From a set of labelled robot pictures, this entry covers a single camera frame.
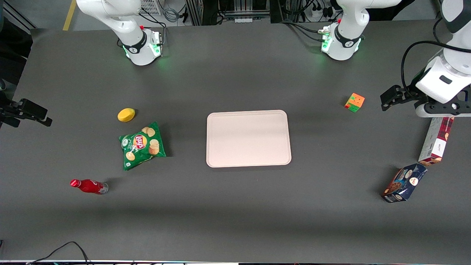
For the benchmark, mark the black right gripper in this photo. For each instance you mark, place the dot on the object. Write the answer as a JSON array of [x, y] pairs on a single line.
[[11, 110]]

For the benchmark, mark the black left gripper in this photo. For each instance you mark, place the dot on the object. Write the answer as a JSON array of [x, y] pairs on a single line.
[[407, 94]]

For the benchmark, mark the red cookie box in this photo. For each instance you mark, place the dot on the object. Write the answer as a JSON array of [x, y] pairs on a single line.
[[436, 141]]

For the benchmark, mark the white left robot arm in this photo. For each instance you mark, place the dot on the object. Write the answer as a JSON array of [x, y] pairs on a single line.
[[344, 44]]

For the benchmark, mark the dark blue cookie box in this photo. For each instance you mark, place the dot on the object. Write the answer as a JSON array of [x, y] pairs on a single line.
[[404, 184]]

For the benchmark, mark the pale pink plastic tray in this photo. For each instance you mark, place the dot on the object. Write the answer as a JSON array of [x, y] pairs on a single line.
[[248, 138]]

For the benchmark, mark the orange green puzzle cube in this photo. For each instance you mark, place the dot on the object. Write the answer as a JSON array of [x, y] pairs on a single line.
[[355, 102]]

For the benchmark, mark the yellow lemon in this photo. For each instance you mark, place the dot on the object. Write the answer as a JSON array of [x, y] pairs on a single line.
[[126, 115]]

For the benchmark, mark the red cola bottle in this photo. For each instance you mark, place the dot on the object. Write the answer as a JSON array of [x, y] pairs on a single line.
[[90, 186]]

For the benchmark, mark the green chips bag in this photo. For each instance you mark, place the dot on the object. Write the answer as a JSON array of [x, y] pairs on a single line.
[[141, 145]]

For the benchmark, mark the white power strip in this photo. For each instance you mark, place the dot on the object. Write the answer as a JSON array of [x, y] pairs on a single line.
[[319, 12]]

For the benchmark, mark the white mesh basket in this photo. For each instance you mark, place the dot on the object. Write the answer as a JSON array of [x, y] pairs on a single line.
[[151, 7]]

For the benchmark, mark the aluminium equipment rack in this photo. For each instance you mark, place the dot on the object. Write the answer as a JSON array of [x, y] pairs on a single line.
[[228, 11]]

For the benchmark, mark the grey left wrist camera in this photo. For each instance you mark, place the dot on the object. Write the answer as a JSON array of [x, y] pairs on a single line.
[[441, 109]]

